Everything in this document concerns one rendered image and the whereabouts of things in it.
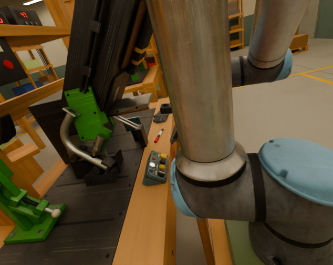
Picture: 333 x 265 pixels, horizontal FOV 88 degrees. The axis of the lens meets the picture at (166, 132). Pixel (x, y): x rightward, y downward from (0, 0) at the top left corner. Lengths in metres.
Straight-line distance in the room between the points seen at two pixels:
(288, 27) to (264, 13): 0.05
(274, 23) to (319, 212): 0.29
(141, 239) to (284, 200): 0.39
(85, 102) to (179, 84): 0.59
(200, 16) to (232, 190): 0.23
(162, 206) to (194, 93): 0.46
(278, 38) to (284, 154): 0.20
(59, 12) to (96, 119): 1.01
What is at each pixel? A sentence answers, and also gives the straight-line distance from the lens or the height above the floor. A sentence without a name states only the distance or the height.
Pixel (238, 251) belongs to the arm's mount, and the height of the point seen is 0.94.
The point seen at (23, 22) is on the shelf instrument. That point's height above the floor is 1.56.
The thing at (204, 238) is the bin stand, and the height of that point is 0.37.
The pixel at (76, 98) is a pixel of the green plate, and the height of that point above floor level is 1.24.
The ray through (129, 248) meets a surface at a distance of 0.58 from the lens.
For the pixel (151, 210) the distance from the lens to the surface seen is 0.62.
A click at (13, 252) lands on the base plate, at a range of 0.82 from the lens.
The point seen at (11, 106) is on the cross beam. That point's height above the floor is 1.25.
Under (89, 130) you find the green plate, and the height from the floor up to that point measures 1.11.
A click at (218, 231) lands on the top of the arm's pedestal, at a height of 0.85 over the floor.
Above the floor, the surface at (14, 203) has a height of 1.04.
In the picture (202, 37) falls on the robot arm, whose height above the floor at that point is 1.36.
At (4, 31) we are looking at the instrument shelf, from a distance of 0.94.
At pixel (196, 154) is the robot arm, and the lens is 0.25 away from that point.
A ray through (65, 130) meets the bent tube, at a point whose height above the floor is 1.14.
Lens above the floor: 1.37
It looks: 29 degrees down
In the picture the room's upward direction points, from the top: 15 degrees counter-clockwise
